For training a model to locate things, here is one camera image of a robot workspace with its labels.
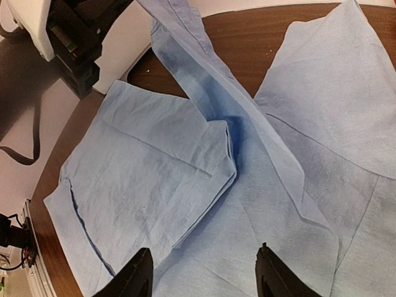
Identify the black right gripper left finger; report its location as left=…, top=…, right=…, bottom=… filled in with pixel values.
left=94, top=247, right=153, bottom=297

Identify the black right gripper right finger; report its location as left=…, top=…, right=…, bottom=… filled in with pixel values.
left=255, top=243, right=319, bottom=297

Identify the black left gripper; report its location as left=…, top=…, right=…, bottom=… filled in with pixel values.
left=46, top=0, right=132, bottom=99

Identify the light blue shirt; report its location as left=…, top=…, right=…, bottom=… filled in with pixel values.
left=45, top=1, right=395, bottom=296

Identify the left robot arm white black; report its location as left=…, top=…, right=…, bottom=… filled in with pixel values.
left=1, top=0, right=133, bottom=99

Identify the white plastic laundry bin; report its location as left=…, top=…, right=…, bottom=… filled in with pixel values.
left=93, top=1, right=151, bottom=94

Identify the front aluminium rail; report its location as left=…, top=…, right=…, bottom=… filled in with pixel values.
left=21, top=199, right=57, bottom=297

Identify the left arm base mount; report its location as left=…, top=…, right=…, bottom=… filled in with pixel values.
left=1, top=214, right=38, bottom=271

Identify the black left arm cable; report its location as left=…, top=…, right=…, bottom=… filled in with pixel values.
left=0, top=89, right=44, bottom=166

